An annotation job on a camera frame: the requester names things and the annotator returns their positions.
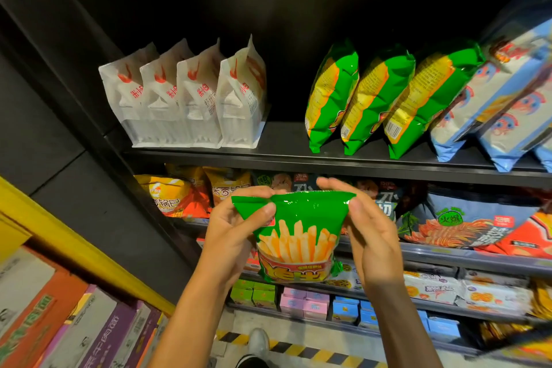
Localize person's right hand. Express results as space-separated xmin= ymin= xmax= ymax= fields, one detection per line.
xmin=316 ymin=176 xmax=405 ymax=289

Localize person's left hand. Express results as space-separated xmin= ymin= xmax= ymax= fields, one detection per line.
xmin=200 ymin=186 xmax=277 ymax=285

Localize dark shrimp chip bags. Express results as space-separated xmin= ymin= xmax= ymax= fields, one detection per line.
xmin=358 ymin=178 xmax=403 ymax=222
xmin=259 ymin=171 xmax=320 ymax=194
xmin=398 ymin=191 xmax=540 ymax=251

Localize tan snack bag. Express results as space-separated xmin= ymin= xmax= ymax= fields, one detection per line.
xmin=205 ymin=169 xmax=253 ymax=205

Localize green fries snack bag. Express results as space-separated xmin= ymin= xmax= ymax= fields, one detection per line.
xmin=340 ymin=44 xmax=417 ymax=158
xmin=304 ymin=40 xmax=361 ymax=155
xmin=231 ymin=190 xmax=357 ymax=285
xmin=384 ymin=40 xmax=484 ymax=160

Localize orange yellow snack bag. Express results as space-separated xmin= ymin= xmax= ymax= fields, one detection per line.
xmin=133 ymin=169 xmax=212 ymax=220

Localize row of small blue boxes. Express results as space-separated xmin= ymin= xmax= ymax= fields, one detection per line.
xmin=332 ymin=296 xmax=462 ymax=340

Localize black metal shelf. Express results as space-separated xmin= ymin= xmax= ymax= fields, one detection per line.
xmin=52 ymin=0 xmax=552 ymax=360

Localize row of plain white bags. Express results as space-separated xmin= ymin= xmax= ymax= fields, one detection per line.
xmin=97 ymin=34 xmax=269 ymax=151

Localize row of orange chip bags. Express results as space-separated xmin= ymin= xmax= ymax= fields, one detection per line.
xmin=478 ymin=204 xmax=552 ymax=259

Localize blue puffed snack bag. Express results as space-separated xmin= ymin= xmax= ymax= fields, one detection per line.
xmin=478 ymin=70 xmax=552 ymax=173
xmin=533 ymin=135 xmax=552 ymax=173
xmin=431 ymin=0 xmax=552 ymax=163

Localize person's left forearm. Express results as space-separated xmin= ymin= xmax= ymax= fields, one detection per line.
xmin=148 ymin=269 xmax=247 ymax=368

